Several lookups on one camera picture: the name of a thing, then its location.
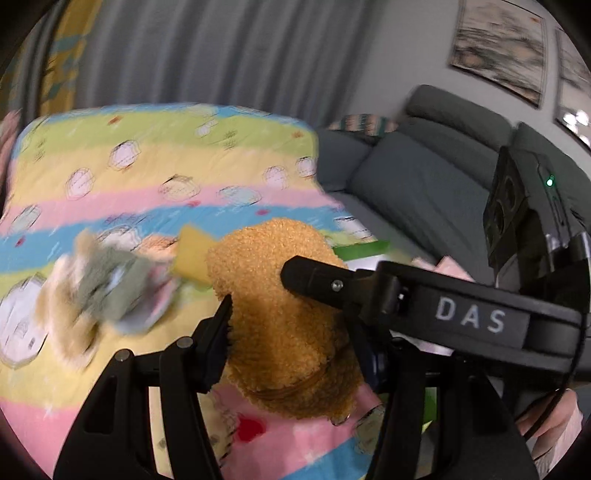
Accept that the cream fluffy towel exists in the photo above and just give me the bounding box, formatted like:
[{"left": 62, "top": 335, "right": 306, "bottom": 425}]
[{"left": 36, "top": 230, "right": 100, "bottom": 367}]

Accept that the light pink cloth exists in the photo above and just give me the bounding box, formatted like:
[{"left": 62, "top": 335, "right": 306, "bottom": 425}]
[{"left": 113, "top": 265, "right": 182, "bottom": 335}]

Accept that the large wall picture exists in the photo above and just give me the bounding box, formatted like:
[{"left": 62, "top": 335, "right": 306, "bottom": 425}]
[{"left": 447, "top": 0, "right": 549, "bottom": 110}]

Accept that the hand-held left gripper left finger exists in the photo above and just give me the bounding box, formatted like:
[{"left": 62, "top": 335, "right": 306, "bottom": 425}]
[{"left": 53, "top": 294, "right": 234, "bottom": 480}]

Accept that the patterned pillow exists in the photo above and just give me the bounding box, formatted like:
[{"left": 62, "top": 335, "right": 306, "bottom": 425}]
[{"left": 329, "top": 113, "right": 399, "bottom": 140}]

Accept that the yellow patterned curtain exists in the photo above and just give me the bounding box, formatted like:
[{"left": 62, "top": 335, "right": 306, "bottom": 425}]
[{"left": 39, "top": 0, "right": 105, "bottom": 117}]

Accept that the narrow wall picture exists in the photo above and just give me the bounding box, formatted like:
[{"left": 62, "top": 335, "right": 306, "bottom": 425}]
[{"left": 553, "top": 27, "right": 591, "bottom": 149}]

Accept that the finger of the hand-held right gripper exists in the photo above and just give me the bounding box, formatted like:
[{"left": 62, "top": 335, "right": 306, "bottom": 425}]
[{"left": 280, "top": 255, "right": 411, "bottom": 334}]

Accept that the striped printed blanket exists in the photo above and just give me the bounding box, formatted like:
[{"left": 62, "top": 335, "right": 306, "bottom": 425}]
[{"left": 0, "top": 103, "right": 393, "bottom": 480}]

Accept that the person's right hand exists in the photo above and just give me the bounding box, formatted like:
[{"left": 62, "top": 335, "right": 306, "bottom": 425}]
[{"left": 517, "top": 387, "right": 584, "bottom": 463}]

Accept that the grey curtain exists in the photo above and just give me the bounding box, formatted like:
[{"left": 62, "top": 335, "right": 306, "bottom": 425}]
[{"left": 74, "top": 0, "right": 462, "bottom": 131}]

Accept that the grey cloth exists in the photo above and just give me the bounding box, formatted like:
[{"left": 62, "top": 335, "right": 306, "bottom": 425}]
[{"left": 74, "top": 247, "right": 155, "bottom": 326}]

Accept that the yellow sponge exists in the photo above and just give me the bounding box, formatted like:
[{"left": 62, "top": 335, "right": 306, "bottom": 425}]
[{"left": 172, "top": 224, "right": 219, "bottom": 290}]

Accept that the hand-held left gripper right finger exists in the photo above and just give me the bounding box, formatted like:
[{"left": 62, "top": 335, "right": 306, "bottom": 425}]
[{"left": 361, "top": 336, "right": 541, "bottom": 480}]

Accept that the grey sofa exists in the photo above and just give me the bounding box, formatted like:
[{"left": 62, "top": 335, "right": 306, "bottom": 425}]
[{"left": 318, "top": 84, "right": 591, "bottom": 288}]

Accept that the pale pink cloth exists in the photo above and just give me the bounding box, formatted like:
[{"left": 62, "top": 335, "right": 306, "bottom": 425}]
[{"left": 410, "top": 255, "right": 476, "bottom": 283}]

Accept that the brown plush toy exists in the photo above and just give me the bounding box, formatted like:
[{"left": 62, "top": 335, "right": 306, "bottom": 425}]
[{"left": 204, "top": 219, "right": 366, "bottom": 426}]

